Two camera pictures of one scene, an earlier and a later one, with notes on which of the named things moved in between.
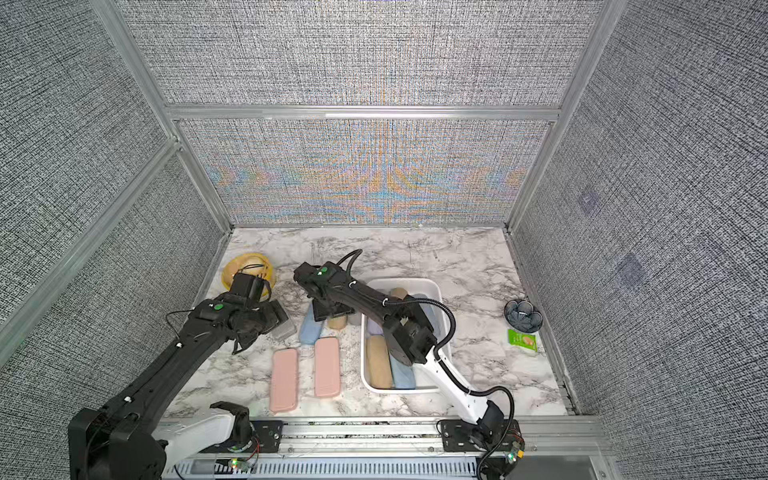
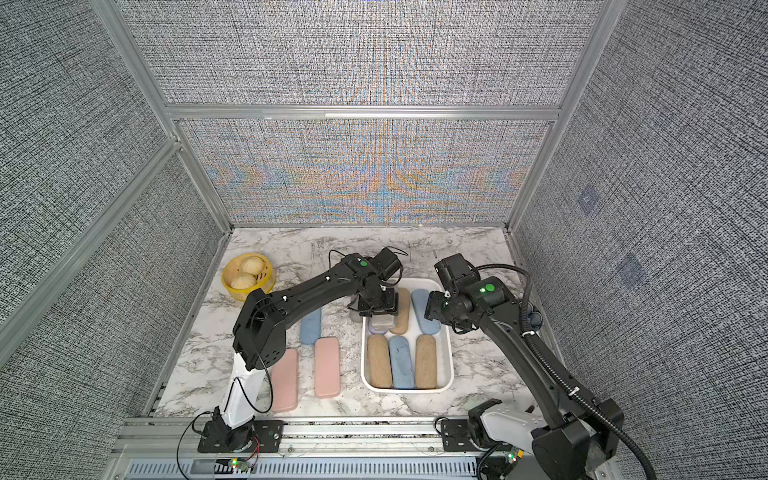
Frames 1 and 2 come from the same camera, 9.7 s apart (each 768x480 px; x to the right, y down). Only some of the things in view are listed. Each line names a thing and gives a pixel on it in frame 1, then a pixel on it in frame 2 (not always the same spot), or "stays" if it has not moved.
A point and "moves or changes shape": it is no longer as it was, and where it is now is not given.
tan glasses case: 379,361 stays
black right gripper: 319,313 to 435,305
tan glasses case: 337,322 moves or changes shape
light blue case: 403,375 stays
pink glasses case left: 284,381 stays
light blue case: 310,328 stays
